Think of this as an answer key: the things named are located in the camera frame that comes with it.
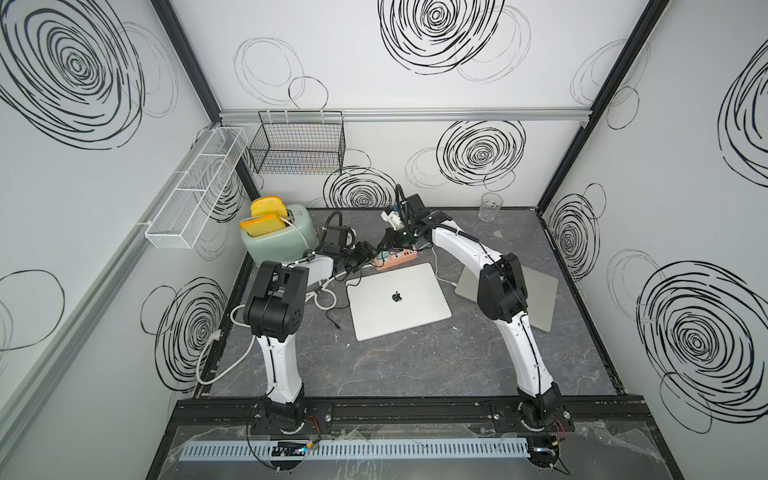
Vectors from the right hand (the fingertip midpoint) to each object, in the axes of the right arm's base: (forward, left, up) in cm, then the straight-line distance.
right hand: (378, 246), depth 94 cm
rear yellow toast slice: (+8, +35, +9) cm, 37 cm away
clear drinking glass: (+28, -42, -9) cm, 52 cm away
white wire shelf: (-9, +47, +23) cm, 53 cm away
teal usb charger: (-2, -2, -2) cm, 3 cm away
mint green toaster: (+1, +25, +3) cm, 25 cm away
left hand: (+1, +2, -6) cm, 7 cm away
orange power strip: (+2, -3, -9) cm, 10 cm away
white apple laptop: (-13, -5, -11) cm, 18 cm away
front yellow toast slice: (0, +34, +9) cm, 35 cm away
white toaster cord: (+3, +26, +4) cm, 26 cm away
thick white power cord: (-13, +17, -11) cm, 24 cm away
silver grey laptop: (-7, -55, -16) cm, 57 cm away
